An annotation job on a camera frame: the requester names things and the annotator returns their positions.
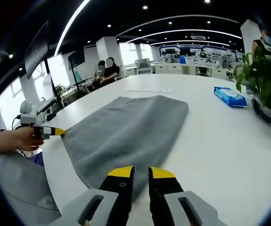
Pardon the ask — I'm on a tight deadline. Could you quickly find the grey towel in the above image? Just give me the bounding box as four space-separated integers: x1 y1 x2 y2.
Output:
61 95 189 201

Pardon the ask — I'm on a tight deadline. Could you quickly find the black and white plant pot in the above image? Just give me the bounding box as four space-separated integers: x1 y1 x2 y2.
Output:
251 97 271 125

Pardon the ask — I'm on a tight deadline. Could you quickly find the blue wipes packet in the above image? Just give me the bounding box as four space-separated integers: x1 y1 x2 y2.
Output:
214 86 247 108

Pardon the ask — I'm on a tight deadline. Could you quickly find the row of white cabinets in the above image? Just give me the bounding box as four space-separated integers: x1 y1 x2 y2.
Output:
153 61 235 80

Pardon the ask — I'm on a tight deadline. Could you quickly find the person's left hand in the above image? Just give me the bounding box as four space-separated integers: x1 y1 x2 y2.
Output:
8 126 45 152

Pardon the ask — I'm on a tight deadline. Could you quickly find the black cable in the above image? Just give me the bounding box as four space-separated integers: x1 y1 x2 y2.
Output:
12 114 22 130

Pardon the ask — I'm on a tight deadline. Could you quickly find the grey mesh chair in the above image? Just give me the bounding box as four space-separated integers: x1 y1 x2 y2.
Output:
0 152 62 223

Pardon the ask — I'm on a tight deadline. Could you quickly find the purple patterned fabric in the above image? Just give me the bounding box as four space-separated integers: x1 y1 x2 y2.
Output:
28 152 44 167

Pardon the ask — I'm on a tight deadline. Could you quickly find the white office chair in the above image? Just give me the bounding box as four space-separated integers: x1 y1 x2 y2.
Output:
135 58 154 75

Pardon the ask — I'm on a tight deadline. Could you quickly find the green leafy plant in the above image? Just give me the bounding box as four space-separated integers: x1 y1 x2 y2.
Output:
234 46 271 114

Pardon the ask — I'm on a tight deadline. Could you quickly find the large black screen on stand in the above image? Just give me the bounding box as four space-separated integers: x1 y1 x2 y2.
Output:
24 20 64 110

